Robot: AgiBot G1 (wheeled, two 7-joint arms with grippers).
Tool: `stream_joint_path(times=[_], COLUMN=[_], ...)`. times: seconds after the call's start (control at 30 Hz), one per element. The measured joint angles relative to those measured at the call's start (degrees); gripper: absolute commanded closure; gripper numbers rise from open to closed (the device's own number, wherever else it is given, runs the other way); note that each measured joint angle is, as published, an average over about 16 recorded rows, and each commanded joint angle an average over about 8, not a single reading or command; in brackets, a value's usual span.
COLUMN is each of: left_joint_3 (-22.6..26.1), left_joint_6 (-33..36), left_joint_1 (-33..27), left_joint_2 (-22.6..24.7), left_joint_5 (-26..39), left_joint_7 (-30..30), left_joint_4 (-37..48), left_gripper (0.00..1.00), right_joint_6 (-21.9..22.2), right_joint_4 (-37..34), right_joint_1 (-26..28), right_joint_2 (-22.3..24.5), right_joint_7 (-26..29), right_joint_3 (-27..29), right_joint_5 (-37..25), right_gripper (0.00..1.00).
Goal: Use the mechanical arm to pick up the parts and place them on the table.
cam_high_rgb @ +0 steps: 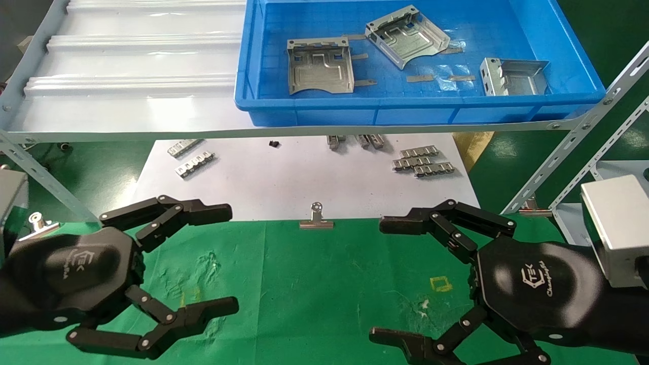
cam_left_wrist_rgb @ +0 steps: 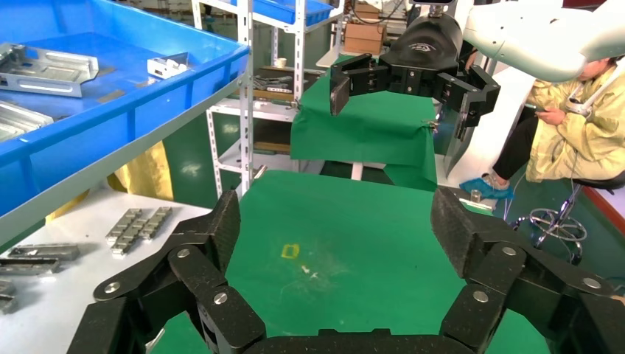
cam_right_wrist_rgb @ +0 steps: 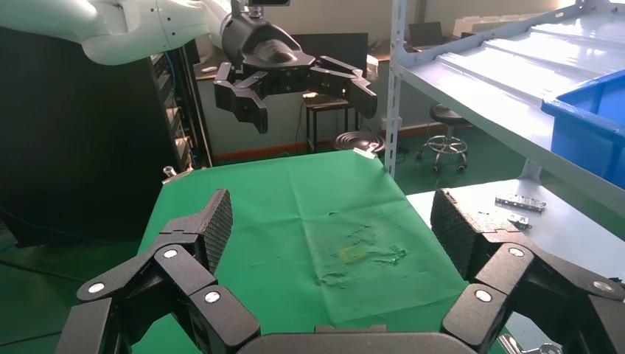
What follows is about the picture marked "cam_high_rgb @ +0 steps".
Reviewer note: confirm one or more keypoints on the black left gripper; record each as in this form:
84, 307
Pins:
76, 268

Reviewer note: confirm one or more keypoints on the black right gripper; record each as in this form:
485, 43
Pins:
537, 289

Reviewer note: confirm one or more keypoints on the stamped metal tray part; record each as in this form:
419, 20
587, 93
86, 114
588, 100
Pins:
405, 38
319, 68

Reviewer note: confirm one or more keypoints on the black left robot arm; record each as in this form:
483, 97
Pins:
5, 309

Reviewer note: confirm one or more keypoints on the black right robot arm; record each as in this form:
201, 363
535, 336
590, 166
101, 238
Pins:
628, 319

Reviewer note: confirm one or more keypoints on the green table cloth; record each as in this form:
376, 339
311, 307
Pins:
304, 284

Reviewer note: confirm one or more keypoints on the white flat board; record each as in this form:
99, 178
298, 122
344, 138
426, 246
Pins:
284, 182

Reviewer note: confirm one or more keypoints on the blue plastic bin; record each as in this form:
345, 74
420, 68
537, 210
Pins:
329, 112

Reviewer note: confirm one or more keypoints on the brown tape strip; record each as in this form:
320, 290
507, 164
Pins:
452, 50
360, 56
462, 78
421, 78
365, 82

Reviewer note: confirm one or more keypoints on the white corrugated shelf panel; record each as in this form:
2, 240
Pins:
137, 61

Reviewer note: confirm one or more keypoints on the small folded metal part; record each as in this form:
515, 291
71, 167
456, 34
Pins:
517, 78

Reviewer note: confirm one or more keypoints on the small notched metal bracket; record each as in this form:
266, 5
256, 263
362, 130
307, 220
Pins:
195, 165
419, 151
184, 147
411, 162
334, 142
434, 170
377, 141
362, 141

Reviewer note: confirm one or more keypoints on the grey slotted metal rack frame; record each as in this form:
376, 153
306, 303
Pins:
152, 136

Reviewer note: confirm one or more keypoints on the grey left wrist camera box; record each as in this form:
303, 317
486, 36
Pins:
11, 197

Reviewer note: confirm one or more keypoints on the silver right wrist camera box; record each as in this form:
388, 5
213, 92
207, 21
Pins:
616, 223

